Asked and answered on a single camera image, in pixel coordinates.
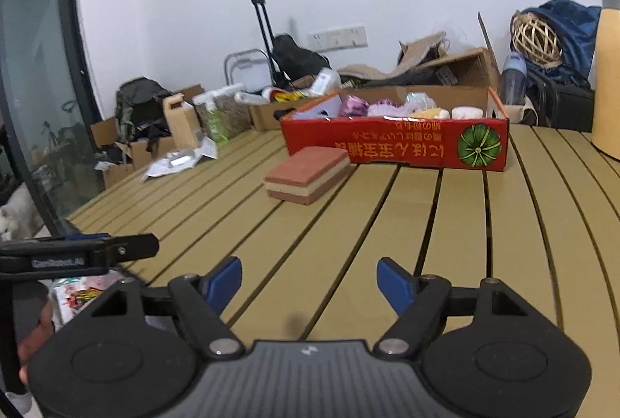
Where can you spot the metal folding chair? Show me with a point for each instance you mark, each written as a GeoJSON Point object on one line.
{"type": "Point", "coordinates": [243, 60]}

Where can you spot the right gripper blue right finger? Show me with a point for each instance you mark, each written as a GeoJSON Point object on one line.
{"type": "Point", "coordinates": [397, 285]}

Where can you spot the lavender plush toy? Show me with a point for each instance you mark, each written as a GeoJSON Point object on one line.
{"type": "Point", "coordinates": [385, 108]}

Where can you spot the tan paper carton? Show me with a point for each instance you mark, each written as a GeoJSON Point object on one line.
{"type": "Point", "coordinates": [182, 122]}

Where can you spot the red beige sponge brick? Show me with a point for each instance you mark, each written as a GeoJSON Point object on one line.
{"type": "Point", "coordinates": [305, 176]}

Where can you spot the mint green scrunchie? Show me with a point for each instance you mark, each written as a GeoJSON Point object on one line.
{"type": "Point", "coordinates": [419, 101]}

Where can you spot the blue water bottle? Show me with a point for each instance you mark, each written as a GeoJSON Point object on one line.
{"type": "Point", "coordinates": [513, 80]}

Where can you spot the large brown cardboard box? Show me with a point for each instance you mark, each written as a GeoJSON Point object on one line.
{"type": "Point", "coordinates": [475, 66]}

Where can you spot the red orange cardboard box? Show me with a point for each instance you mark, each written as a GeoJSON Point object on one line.
{"type": "Point", "coordinates": [478, 143]}

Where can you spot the white foam cylinder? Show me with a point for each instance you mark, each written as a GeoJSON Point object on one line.
{"type": "Point", "coordinates": [467, 113]}

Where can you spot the woven rattan ball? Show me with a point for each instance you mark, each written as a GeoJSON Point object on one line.
{"type": "Point", "coordinates": [535, 40]}

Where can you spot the white plastic wrapper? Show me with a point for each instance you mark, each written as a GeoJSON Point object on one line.
{"type": "Point", "coordinates": [180, 160]}

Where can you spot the beige grey cushion mat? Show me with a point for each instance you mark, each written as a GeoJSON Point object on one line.
{"type": "Point", "coordinates": [412, 55]}

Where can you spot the purple satin scrunchie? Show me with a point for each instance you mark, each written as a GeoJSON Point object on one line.
{"type": "Point", "coordinates": [353, 106]}

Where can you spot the dark green backpack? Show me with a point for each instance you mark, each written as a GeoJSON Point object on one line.
{"type": "Point", "coordinates": [139, 110]}

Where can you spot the black bag on trolley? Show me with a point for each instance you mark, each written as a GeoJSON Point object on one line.
{"type": "Point", "coordinates": [294, 61]}

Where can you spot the person's left hand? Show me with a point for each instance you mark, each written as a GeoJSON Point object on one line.
{"type": "Point", "coordinates": [35, 340]}

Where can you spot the small brown cardboard box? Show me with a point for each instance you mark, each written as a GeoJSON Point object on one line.
{"type": "Point", "coordinates": [271, 104]}

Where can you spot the green spray bottle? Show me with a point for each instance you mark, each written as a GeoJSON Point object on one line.
{"type": "Point", "coordinates": [214, 122]}

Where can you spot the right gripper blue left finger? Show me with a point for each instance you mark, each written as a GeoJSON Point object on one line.
{"type": "Point", "coordinates": [220, 284]}

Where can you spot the white cat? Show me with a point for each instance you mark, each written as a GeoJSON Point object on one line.
{"type": "Point", "coordinates": [20, 218]}

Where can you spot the yellow thermos jug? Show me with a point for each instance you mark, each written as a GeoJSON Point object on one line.
{"type": "Point", "coordinates": [605, 132]}

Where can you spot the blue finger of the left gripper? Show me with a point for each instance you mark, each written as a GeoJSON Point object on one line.
{"type": "Point", "coordinates": [81, 237]}

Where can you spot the glass door frame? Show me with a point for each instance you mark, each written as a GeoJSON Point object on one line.
{"type": "Point", "coordinates": [48, 106]}

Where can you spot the blue velvet bag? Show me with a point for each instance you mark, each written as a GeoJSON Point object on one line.
{"type": "Point", "coordinates": [576, 26]}

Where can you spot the yellow white plush toy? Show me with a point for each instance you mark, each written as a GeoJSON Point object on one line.
{"type": "Point", "coordinates": [432, 113]}

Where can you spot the white bottle in box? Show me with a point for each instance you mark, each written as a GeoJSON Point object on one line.
{"type": "Point", "coordinates": [326, 82]}

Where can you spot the white wall socket strip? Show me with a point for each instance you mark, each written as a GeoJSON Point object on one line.
{"type": "Point", "coordinates": [340, 38]}

